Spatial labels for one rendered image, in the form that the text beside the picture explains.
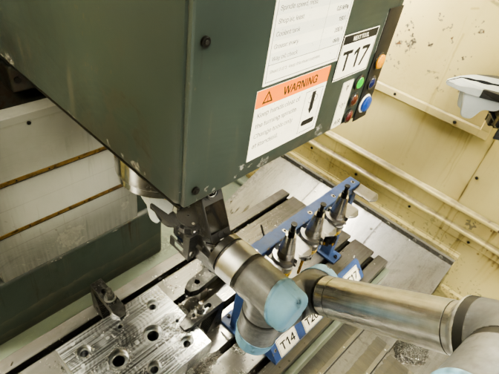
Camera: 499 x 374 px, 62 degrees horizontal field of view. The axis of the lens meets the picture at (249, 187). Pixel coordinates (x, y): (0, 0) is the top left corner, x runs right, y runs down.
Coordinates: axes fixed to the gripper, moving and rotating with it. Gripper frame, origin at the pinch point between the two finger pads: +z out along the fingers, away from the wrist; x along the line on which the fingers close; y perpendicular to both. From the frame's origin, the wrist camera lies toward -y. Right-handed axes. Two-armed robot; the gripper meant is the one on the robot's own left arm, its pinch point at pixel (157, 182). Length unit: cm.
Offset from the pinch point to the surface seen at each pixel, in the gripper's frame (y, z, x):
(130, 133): -22.4, -10.3, -12.5
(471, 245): 45, -51, 100
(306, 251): 22.2, -21.7, 29.0
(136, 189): -4.9, -3.7, -7.2
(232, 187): 90, 53, 90
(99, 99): -23.5, -3.3, -12.4
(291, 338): 50, -29, 25
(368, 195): 22, -20, 61
